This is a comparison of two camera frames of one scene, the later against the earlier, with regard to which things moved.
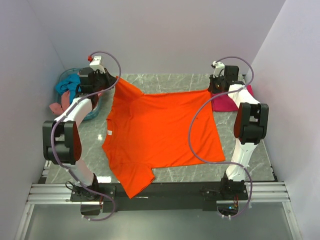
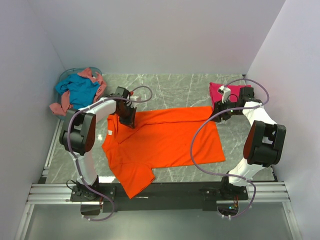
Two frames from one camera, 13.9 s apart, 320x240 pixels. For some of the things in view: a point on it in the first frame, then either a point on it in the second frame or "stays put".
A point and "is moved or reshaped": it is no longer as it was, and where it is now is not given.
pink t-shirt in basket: (57, 108) stays put
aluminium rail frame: (45, 193) stays put
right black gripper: (211, 88) → (219, 107)
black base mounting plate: (161, 196) stays put
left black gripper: (109, 79) → (130, 121)
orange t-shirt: (146, 131) is moved or reshaped
